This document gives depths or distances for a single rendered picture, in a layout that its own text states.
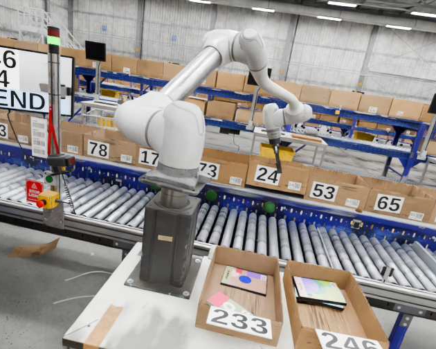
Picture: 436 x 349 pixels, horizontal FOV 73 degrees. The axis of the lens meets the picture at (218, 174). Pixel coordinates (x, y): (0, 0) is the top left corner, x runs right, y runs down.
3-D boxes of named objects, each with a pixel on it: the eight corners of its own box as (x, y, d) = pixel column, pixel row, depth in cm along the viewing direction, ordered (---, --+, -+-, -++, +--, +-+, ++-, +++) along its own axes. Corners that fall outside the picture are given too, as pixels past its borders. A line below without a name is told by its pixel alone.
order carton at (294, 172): (245, 183, 198) (250, 158, 195) (246, 176, 227) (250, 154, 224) (304, 194, 195) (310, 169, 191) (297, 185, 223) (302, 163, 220)
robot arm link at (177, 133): (182, 172, 100) (192, 107, 93) (143, 157, 108) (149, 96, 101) (208, 165, 113) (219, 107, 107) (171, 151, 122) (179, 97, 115)
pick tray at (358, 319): (293, 350, 97) (301, 326, 94) (282, 278, 134) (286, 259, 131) (381, 368, 96) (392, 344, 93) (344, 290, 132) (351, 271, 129)
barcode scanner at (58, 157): (70, 177, 144) (67, 156, 141) (48, 176, 146) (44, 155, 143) (78, 174, 150) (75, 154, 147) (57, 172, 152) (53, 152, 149)
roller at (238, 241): (230, 256, 153) (232, 248, 151) (239, 215, 202) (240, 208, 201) (240, 259, 152) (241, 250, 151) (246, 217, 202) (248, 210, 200)
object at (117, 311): (61, 345, 90) (61, 337, 89) (136, 246, 145) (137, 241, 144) (403, 429, 81) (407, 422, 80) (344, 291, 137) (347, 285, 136)
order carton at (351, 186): (302, 200, 197) (309, 176, 192) (297, 186, 225) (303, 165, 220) (363, 212, 193) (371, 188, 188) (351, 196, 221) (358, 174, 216)
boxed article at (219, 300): (219, 294, 117) (219, 291, 116) (252, 318, 107) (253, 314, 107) (206, 303, 111) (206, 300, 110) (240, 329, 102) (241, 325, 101)
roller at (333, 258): (333, 279, 147) (335, 271, 146) (316, 231, 197) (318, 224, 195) (343, 282, 147) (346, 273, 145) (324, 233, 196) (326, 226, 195)
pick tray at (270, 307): (193, 327, 100) (197, 302, 97) (212, 263, 137) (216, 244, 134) (277, 347, 97) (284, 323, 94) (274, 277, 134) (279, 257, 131)
